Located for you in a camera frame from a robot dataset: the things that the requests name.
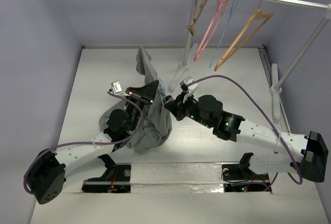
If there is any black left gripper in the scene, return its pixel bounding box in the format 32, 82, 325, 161
124, 80, 158, 131

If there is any grey adidas t-shirt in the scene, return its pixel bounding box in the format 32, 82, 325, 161
99, 47, 172, 153

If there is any blue plastic hanger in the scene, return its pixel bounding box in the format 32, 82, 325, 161
158, 78, 167, 106

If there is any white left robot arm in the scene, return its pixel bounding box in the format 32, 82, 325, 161
23, 80, 159, 205

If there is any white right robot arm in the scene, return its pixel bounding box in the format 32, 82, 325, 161
164, 94, 329, 183

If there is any wooden clip hanger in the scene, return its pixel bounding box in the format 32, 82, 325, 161
186, 0, 208, 36

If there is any pink plastic hanger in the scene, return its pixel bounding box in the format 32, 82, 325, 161
193, 0, 229, 62

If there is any orange wooden hanger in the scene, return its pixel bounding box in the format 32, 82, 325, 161
214, 0, 273, 71

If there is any white metal clothes rack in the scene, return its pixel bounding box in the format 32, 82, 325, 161
169, 0, 330, 120

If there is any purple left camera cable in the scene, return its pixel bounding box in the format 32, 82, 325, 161
23, 92, 144, 195

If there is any purple camera cable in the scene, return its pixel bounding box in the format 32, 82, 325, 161
23, 92, 144, 195
190, 74, 303, 185

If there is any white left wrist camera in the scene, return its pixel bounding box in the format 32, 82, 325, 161
109, 81, 125, 96

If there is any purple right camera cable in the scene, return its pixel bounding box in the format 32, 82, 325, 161
190, 74, 303, 185

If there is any thin blue wire hanger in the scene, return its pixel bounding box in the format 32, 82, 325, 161
208, 0, 239, 68

